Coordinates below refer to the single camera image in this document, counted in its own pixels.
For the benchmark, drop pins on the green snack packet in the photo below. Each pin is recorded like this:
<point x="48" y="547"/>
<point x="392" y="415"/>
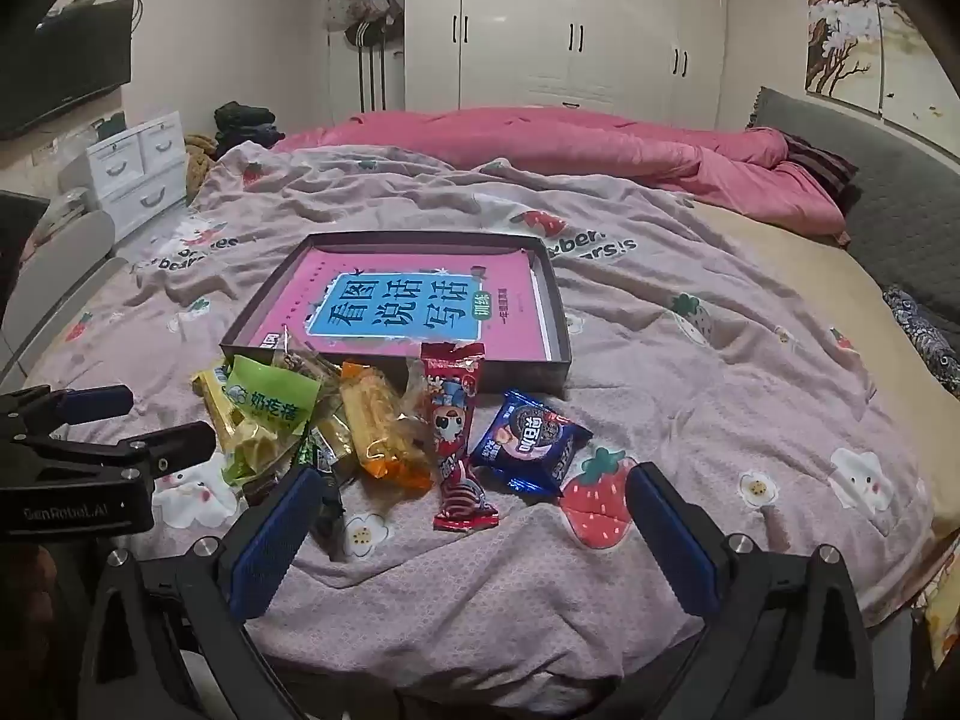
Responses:
<point x="266" y="395"/>

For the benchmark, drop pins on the orange cracker packet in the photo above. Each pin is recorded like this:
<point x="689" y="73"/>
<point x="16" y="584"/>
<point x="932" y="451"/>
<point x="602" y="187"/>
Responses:
<point x="371" y="420"/>

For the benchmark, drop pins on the white wardrobe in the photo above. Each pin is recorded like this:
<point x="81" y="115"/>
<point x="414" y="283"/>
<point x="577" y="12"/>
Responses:
<point x="570" y="22"/>

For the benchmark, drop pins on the grey padded headboard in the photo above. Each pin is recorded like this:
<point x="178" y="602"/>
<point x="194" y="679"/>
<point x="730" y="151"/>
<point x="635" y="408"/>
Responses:
<point x="892" y="195"/>

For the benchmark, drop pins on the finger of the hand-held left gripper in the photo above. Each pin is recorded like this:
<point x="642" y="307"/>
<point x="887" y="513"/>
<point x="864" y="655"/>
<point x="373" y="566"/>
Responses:
<point x="94" y="402"/>
<point x="176" y="444"/>

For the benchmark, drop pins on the pink quilt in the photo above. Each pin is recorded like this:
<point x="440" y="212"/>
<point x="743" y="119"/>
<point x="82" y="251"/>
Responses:
<point x="570" y="142"/>

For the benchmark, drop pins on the shallow grey cardboard box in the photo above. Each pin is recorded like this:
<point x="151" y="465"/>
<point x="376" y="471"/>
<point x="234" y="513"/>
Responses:
<point x="555" y="330"/>

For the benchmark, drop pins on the hanging hats and clothes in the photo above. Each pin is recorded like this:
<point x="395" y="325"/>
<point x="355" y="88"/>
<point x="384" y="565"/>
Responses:
<point x="367" y="22"/>

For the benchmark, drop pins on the long yellow snack packet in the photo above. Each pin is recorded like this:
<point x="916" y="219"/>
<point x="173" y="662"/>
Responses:
<point x="208" y="394"/>

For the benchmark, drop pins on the tan knitted cloth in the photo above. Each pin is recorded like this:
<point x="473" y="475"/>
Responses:
<point x="199" y="161"/>

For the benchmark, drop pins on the dark patterned cloth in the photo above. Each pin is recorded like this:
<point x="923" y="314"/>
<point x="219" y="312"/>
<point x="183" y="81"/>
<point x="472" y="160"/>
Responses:
<point x="922" y="337"/>

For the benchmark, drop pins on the grey chair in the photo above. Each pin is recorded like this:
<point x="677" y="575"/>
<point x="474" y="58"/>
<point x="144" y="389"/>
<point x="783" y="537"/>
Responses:
<point x="60" y="277"/>

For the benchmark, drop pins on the flower tree wall painting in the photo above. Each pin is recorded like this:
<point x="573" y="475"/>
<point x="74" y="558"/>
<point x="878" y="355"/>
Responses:
<point x="855" y="30"/>

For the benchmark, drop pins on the dark clothes pile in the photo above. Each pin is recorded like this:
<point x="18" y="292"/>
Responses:
<point x="244" y="127"/>

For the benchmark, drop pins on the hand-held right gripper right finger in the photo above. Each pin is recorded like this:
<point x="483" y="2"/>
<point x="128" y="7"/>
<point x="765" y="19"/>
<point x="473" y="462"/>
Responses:
<point x="671" y="547"/>

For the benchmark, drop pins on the dark brown candy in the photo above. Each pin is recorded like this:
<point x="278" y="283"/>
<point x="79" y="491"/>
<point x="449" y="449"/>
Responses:
<point x="259" y="491"/>

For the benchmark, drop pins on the clear cookie packet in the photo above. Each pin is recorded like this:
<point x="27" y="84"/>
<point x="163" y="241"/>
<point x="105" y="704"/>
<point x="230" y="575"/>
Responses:
<point x="301" y="364"/>

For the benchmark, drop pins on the printed strawberry blanket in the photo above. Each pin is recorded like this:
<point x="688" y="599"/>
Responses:
<point x="675" y="390"/>

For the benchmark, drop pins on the blue cookie packet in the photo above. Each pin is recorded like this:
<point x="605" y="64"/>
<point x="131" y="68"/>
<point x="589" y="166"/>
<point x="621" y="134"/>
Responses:
<point x="529" y="439"/>

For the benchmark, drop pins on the small yellow cake packet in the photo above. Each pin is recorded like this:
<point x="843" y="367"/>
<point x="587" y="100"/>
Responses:
<point x="332" y="424"/>

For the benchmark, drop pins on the black television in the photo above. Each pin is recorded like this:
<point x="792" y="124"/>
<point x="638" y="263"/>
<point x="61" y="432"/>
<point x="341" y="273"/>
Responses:
<point x="60" y="67"/>

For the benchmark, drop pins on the white drawer unit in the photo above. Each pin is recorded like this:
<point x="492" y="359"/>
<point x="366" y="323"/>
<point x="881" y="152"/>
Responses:
<point x="135" y="165"/>

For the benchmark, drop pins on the pink book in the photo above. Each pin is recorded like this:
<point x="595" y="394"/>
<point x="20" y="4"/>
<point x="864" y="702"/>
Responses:
<point x="405" y="307"/>

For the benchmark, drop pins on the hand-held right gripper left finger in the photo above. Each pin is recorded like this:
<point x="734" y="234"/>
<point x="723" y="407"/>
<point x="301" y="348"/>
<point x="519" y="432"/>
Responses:
<point x="270" y="540"/>

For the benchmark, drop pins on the red candy packet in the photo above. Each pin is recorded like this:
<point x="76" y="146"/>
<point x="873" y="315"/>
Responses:
<point x="448" y="420"/>

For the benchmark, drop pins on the dark striped pillow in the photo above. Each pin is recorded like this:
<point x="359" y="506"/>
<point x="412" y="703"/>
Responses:
<point x="821" y="165"/>

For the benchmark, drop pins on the dark green candy wrapper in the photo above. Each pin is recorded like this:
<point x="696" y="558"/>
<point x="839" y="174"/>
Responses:
<point x="313" y="454"/>

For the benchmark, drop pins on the beige bedsheet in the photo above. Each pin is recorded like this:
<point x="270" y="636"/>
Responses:
<point x="825" y="300"/>

